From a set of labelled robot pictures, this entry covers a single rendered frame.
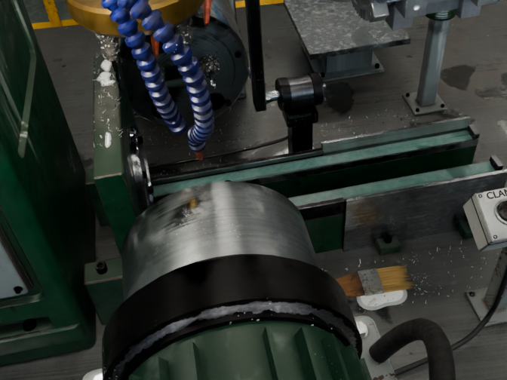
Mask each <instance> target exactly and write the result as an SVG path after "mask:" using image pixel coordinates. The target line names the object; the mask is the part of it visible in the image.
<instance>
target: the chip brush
mask: <svg viewBox="0 0 507 380"><path fill-rule="evenodd" d="M336 281H337V282H338V283H339V284H340V286H341V287H342V288H343V290H344V292H345V294H346V296H371V295H376V294H381V293H388V292H394V291H399V290H408V289H413V288H414V285H413V278H412V277H411V276H410V275H409V274H408V273H407V265H397V266H392V267H386V268H374V269H368V270H363V271H358V272H356V273H351V274H347V275H346V276H343V277H340V278H337V279H336Z"/></svg>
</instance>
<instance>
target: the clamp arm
mask: <svg viewBox="0 0 507 380"><path fill-rule="evenodd" d="M245 8H246V18H247V36H248V45H249V55H250V67H248V68H247V73H248V75H249V78H251V83H252V92H253V104H254V107H255V109H256V112H261V111H266V105H267V103H271V102H267V101H270V99H271V98H270V97H266V96H268V95H269V92H267V90H266V89H265V76H264V64H263V40H262V28H261V16H260V0H245Z"/></svg>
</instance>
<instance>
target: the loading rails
mask: <svg viewBox="0 0 507 380"><path fill-rule="evenodd" d="M479 136H480V133H479V132H478V130H477V129H476V127H475V126H474V125H473V124H471V119H470V117H469V116H465V117H461V118H453V119H449V120H444V121H436V122H432V123H427V124H419V125H414V126H410V127H402V128H398V129H393V130H384V131H380V132H376V133H368V134H363V135H358V136H351V137H346V138H342V139H333V140H329V141H324V142H321V148H317V149H310V150H305V151H300V152H292V153H287V154H283V155H275V156H271V157H266V158H258V159H253V160H249V161H241V162H237V163H232V164H224V165H220V166H215V167H207V168H202V169H198V170H190V171H186V172H181V173H173V174H168V175H164V176H156V177H152V178H150V179H151V183H152V186H153V189H154V193H153V201H154V203H156V202H157V201H159V200H161V199H162V198H165V197H166V196H168V195H171V194H173V193H174V192H178V191H180V190H183V189H185V188H189V187H192V186H195V185H201V184H205V183H210V182H225V181H226V180H230V181H232V182H248V183H253V184H257V185H261V186H265V187H267V188H270V189H272V190H274V191H277V192H278V193H280V194H282V195H283V196H285V197H286V198H288V199H289V200H290V201H291V202H292V203H293V204H294V205H295V206H296V207H297V209H298V210H299V211H300V213H301V215H302V217H303V220H304V222H305V224H306V228H307V231H308V233H309V237H310V240H311V242H312V246H313V249H314V251H315V253H323V252H327V251H331V250H338V249H343V252H347V251H351V250H359V249H363V248H367V247H374V246H376V249H377V251H378V253H379V255H380V256H382V255H386V254H390V253H397V252H400V249H401V244H400V242H399V241H405V240H410V239H414V238H420V237H425V236H429V235H434V234H440V233H445V232H449V231H456V230H458V231H459V233H460V234H461V236H462V238H463V239H468V238H473V234H472V230H471V228H470V226H469V222H468V220H467V217H466V213H465V211H464V209H463V205H464V204H465V203H466V202H467V201H468V200H469V199H470V198H471V196H472V195H474V194H475V193H479V192H486V191H490V190H495V189H499V188H504V187H505V183H506V180H507V170H503V165H502V163H501V161H500V160H499V159H498V157H497V156H496V155H491V156H490V161H485V162H481V163H477V164H472V162H473V159H474V156H475V150H476V148H477V144H478V138H479Z"/></svg>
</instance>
